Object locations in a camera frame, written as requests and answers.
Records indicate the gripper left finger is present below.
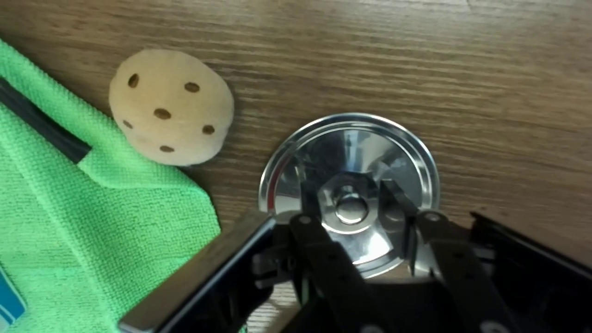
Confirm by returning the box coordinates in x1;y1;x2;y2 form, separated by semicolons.
118;181;385;333

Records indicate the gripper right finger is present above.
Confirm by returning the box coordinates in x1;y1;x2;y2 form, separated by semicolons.
380;179;592;333

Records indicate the silver metal pot lid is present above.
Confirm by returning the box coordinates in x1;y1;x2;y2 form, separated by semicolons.
258;112;440;279

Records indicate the green microfibre cloth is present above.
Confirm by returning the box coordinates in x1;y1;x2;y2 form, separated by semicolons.
0;39;248;333

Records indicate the beige plush cookie toy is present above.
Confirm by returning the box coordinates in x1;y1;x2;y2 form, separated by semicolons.
109;49;235;167

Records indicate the black strip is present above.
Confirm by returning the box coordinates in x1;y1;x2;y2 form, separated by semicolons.
0;78;92;164

